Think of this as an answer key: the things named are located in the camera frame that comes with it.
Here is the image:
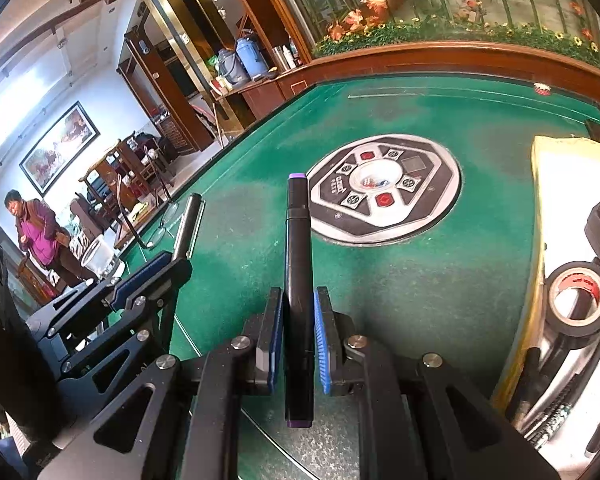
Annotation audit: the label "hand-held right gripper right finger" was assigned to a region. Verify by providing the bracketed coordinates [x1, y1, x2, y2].
[314, 286, 561, 480]

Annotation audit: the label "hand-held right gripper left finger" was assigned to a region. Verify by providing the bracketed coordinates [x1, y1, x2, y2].
[37, 287, 286, 480]

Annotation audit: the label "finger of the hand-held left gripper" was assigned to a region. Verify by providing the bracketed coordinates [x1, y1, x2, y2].
[27, 276, 120, 339]
[55, 251, 195, 397]

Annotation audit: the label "dark grey pen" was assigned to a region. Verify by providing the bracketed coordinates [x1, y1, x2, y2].
[172, 192, 204, 261]

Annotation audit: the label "black marker purple cap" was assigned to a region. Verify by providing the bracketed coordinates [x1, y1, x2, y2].
[284, 172, 315, 429]

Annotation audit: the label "white box with yellow tape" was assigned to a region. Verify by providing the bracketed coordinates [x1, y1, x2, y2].
[492, 135, 600, 476]

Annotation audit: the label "translucent plastic tub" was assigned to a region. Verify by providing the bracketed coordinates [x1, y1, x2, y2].
[82, 235, 118, 278]

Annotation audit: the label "wooden chairs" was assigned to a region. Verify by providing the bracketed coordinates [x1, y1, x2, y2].
[80, 130, 176, 221]

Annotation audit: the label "round table control panel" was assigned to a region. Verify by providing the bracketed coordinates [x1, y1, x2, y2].
[307, 134, 462, 247]

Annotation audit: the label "tall wooden display cabinet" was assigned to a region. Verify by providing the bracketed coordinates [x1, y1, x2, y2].
[117, 0, 311, 153]

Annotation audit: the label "grey thermos jug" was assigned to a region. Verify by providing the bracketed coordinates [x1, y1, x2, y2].
[216, 49, 251, 88]

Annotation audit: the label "black tape roll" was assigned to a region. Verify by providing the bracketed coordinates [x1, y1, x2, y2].
[545, 261, 600, 343]

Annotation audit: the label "blue thermos jug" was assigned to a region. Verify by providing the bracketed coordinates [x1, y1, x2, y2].
[235, 30, 270, 81]

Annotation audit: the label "steel flask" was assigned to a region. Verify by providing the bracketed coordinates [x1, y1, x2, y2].
[272, 45, 296, 72]

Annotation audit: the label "floral glass panel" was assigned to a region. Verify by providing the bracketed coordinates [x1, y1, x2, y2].
[270, 0, 600, 68]

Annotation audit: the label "black curved cable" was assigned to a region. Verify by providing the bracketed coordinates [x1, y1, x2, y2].
[114, 172, 153, 250]

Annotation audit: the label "framed wall painting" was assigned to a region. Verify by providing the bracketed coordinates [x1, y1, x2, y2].
[19, 101, 101, 197]

